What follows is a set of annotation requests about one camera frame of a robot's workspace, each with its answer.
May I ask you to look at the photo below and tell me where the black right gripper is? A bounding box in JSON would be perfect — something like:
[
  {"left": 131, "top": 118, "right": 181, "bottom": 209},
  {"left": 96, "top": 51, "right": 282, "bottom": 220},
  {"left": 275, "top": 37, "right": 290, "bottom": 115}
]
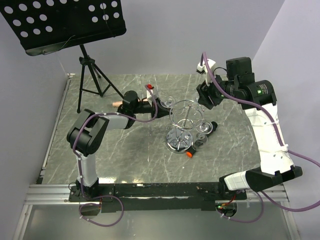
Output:
[{"left": 196, "top": 70, "right": 238, "bottom": 110}]

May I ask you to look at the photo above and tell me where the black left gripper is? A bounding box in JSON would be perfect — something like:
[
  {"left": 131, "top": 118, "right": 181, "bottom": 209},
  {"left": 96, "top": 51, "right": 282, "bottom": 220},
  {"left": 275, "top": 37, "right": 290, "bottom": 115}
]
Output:
[{"left": 132, "top": 97, "right": 173, "bottom": 120}]

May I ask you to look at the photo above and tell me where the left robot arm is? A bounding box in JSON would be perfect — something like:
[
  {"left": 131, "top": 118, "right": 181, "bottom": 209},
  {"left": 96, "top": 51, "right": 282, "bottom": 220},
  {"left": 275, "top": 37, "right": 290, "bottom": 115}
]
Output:
[{"left": 66, "top": 84, "right": 173, "bottom": 201}]

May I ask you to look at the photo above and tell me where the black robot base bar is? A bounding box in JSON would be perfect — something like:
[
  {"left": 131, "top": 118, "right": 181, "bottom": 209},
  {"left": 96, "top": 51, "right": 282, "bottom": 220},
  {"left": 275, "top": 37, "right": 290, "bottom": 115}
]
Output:
[{"left": 68, "top": 182, "right": 247, "bottom": 213}]

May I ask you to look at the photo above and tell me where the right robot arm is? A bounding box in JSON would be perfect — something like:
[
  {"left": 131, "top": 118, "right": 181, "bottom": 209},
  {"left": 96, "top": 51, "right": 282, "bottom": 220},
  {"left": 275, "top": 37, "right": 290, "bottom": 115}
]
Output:
[{"left": 196, "top": 57, "right": 303, "bottom": 200}]

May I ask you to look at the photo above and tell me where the clear wine glass far right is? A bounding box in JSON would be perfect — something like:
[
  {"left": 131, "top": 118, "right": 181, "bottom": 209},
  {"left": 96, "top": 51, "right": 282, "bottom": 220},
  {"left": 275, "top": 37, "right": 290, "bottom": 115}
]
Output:
[{"left": 193, "top": 96, "right": 202, "bottom": 105}]

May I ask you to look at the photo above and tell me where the clear wine glass far left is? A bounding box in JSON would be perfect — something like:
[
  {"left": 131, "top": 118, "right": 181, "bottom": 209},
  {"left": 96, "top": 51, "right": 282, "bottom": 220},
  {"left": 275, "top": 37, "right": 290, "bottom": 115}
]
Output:
[{"left": 160, "top": 96, "right": 176, "bottom": 109}]

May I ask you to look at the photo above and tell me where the chrome wine glass rack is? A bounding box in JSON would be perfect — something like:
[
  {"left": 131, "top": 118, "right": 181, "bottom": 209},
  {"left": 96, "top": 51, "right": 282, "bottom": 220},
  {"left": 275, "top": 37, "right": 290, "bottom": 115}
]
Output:
[{"left": 164, "top": 99, "right": 203, "bottom": 154}]

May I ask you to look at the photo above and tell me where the clear wine glass on rack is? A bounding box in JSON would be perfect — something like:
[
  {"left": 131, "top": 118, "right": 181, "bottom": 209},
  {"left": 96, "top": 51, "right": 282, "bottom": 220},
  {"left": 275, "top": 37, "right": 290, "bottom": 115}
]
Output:
[{"left": 193, "top": 119, "right": 213, "bottom": 151}]

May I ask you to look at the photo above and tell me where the black microphone orange end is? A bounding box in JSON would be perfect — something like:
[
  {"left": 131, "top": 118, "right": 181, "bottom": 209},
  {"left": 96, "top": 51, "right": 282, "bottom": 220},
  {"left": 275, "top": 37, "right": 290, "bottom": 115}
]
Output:
[{"left": 186, "top": 119, "right": 218, "bottom": 158}]

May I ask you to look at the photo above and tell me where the black music stand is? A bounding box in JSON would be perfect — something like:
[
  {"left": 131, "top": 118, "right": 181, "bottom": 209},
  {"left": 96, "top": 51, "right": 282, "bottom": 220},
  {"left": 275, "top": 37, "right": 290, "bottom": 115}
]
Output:
[{"left": 0, "top": 0, "right": 127, "bottom": 97}]

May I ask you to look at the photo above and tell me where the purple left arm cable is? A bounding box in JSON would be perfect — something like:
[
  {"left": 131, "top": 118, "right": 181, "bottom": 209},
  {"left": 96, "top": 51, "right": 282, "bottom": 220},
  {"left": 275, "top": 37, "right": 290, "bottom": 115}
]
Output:
[{"left": 72, "top": 96, "right": 161, "bottom": 227}]

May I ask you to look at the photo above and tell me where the aluminium frame rail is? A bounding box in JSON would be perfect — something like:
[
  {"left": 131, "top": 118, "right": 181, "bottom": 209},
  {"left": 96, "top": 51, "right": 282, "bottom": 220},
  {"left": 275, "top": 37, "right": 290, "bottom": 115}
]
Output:
[{"left": 17, "top": 75, "right": 300, "bottom": 240}]

